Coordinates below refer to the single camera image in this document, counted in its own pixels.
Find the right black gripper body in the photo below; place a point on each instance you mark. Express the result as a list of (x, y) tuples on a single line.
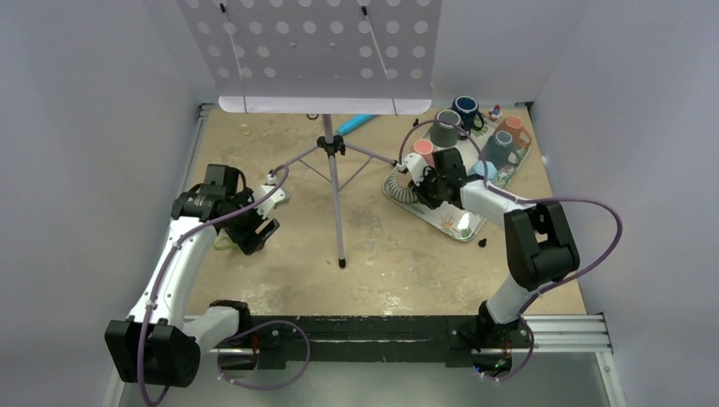
[(429, 189)]

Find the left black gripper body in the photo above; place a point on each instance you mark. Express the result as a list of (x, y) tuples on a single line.
[(249, 220)]

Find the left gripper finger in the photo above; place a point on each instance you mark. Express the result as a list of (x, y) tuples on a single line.
[(268, 230), (248, 241)]

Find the light green mug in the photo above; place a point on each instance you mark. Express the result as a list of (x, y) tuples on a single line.
[(223, 243)]

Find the salmon pink mug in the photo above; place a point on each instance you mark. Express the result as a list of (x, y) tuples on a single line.
[(425, 148)]

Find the grey ribbed mug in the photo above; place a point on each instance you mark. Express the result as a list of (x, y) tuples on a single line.
[(398, 191)]

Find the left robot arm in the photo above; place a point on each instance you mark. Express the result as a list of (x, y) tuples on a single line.
[(155, 344)]

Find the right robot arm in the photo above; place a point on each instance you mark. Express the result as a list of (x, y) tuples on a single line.
[(539, 246)]

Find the light blue faceted mug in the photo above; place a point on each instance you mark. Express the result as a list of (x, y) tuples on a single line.
[(485, 170)]

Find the dark teal mug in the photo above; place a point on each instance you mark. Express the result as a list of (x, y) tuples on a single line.
[(501, 150)]

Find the dark blue mug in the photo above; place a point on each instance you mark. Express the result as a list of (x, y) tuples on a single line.
[(470, 117)]

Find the orange mug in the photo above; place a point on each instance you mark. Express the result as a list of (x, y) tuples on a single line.
[(513, 125)]

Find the floral serving tray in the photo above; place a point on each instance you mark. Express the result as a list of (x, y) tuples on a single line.
[(457, 223)]

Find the small gnome figurine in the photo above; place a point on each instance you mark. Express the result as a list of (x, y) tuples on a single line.
[(495, 113)]

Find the light blue cylinder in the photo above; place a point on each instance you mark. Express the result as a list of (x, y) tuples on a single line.
[(354, 123)]

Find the perforated music stand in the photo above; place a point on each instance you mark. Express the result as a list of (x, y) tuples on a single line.
[(318, 57)]

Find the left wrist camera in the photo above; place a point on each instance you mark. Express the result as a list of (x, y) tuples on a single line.
[(270, 194)]

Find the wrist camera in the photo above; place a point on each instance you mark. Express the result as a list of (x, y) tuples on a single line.
[(270, 194), (415, 166)]

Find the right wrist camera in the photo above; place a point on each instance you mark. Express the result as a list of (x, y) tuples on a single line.
[(415, 166)]

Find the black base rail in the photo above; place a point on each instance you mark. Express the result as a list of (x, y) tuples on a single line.
[(438, 339)]

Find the aluminium frame rail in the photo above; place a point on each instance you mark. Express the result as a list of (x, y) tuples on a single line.
[(580, 335)]

